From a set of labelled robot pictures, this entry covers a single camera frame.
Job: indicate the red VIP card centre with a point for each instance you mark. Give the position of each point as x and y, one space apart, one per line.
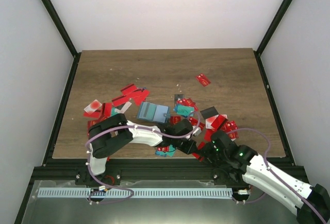
188 102

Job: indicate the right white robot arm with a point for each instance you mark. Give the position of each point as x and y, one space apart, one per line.
310 204

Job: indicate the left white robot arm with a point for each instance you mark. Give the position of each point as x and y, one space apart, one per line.
110 135

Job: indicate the red card black stripe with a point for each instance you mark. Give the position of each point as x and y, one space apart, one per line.
202 152

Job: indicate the lone red card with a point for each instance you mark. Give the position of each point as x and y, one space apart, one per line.
203 80

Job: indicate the red vip card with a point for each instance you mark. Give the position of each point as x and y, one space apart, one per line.
188 102
166 150

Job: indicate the light blue slotted cable duct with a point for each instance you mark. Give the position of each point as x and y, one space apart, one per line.
145 193

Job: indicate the black aluminium frame rail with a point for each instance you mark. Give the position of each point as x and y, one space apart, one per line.
132 169

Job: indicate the red VIP card front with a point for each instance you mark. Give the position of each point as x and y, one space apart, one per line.
166 150

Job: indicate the red cards top left pile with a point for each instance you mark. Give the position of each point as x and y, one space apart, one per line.
131 92

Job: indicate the blue leather card holder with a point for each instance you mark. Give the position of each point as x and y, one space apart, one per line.
153 113

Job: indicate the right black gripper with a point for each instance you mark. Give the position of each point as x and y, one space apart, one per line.
205 153

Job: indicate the teal VIP card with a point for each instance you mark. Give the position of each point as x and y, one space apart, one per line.
184 111

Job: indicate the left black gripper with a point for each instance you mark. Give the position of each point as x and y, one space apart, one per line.
187 150

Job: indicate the white red circle card left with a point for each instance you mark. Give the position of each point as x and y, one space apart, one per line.
93 106

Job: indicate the black card right pile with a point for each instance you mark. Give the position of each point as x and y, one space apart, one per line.
209 112

